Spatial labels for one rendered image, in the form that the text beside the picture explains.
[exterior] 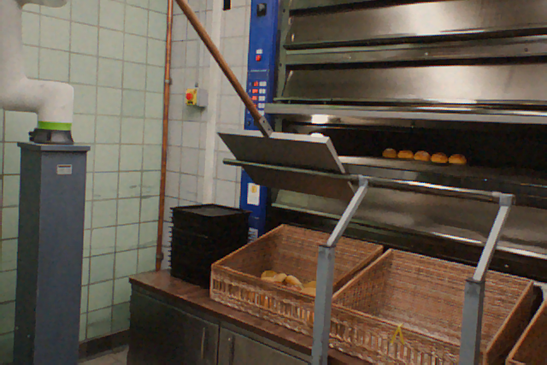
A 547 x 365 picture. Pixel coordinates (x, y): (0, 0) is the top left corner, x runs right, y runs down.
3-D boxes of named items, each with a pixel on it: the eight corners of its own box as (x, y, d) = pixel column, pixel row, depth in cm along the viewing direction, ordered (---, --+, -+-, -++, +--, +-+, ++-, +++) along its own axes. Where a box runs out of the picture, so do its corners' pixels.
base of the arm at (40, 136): (15, 140, 222) (15, 126, 221) (51, 141, 233) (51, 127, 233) (44, 144, 205) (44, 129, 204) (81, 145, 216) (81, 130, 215)
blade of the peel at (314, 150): (326, 143, 184) (328, 137, 186) (215, 132, 219) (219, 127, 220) (359, 203, 207) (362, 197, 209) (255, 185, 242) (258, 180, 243)
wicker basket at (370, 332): (384, 312, 222) (389, 247, 220) (530, 356, 186) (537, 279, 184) (318, 344, 184) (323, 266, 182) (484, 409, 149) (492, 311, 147)
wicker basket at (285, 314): (279, 278, 261) (283, 222, 259) (381, 309, 225) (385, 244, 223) (206, 299, 223) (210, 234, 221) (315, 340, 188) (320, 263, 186)
